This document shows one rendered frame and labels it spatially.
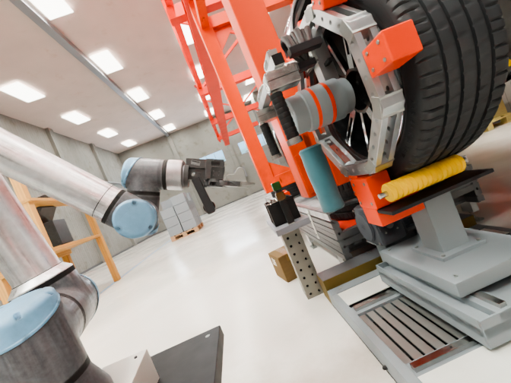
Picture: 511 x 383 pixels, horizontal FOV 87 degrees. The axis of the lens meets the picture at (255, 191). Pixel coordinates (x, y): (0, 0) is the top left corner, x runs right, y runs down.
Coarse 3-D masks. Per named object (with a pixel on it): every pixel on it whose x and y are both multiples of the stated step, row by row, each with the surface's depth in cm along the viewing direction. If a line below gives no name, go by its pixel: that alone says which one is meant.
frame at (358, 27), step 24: (312, 24) 84; (336, 24) 70; (360, 24) 65; (360, 48) 65; (312, 72) 108; (360, 72) 68; (384, 96) 65; (384, 120) 68; (336, 144) 111; (384, 144) 78; (360, 168) 89; (384, 168) 81
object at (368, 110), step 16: (336, 48) 96; (336, 64) 109; (352, 64) 88; (352, 80) 97; (400, 80) 68; (368, 96) 94; (352, 112) 101; (368, 112) 91; (336, 128) 115; (352, 128) 105; (368, 128) 96; (400, 128) 75; (352, 144) 110; (368, 144) 99
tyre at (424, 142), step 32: (352, 0) 73; (384, 0) 63; (416, 0) 61; (448, 0) 60; (480, 0) 61; (448, 32) 60; (480, 32) 61; (416, 64) 61; (448, 64) 61; (480, 64) 62; (416, 96) 65; (448, 96) 64; (480, 96) 66; (416, 128) 69; (448, 128) 69; (480, 128) 74; (416, 160) 75
